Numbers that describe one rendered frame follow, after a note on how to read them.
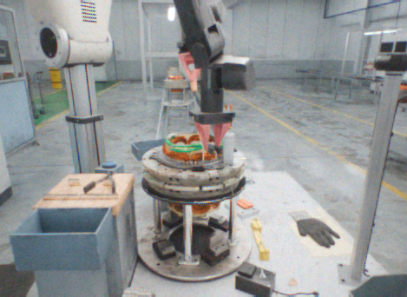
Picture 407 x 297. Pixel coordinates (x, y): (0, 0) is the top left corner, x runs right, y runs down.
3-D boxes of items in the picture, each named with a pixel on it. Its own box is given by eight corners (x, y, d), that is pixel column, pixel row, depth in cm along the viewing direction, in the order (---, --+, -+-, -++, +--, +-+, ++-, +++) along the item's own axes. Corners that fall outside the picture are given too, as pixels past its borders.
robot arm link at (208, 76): (207, 62, 74) (195, 62, 69) (233, 62, 70) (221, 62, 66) (207, 91, 76) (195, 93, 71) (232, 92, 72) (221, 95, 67)
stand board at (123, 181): (117, 215, 69) (116, 206, 68) (34, 216, 69) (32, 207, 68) (134, 181, 88) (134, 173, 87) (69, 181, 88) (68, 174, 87)
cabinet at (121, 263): (125, 305, 77) (117, 214, 69) (52, 306, 77) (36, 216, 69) (139, 256, 96) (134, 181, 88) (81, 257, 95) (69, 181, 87)
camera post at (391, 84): (349, 279, 86) (387, 73, 69) (348, 272, 89) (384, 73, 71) (361, 281, 85) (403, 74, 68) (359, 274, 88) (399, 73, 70)
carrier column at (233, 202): (236, 242, 99) (238, 184, 93) (228, 242, 99) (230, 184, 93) (235, 237, 102) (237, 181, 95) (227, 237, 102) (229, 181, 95)
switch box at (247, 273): (269, 301, 78) (271, 284, 77) (233, 288, 83) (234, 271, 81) (275, 286, 83) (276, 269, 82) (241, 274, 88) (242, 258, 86)
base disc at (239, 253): (263, 280, 84) (263, 278, 84) (123, 281, 84) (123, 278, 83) (243, 211, 121) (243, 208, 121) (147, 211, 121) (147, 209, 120)
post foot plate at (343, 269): (338, 284, 84) (339, 281, 84) (336, 263, 92) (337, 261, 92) (375, 292, 82) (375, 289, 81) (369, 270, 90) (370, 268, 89)
